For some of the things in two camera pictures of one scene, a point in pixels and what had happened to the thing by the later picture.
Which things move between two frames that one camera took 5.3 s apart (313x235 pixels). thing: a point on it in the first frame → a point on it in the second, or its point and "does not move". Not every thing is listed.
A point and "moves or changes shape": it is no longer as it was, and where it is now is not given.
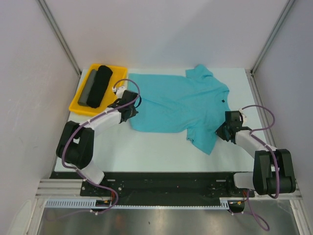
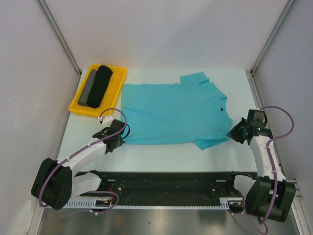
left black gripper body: (133, 111) → (120, 141)
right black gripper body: (221, 131) → (237, 132)
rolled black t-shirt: (99, 86) does not move
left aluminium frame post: (50, 15) does not move
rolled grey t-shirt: (83, 98) does not move
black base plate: (141, 185) does not move
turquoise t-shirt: (195, 104) moves or changes shape
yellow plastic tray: (119, 74) does not move
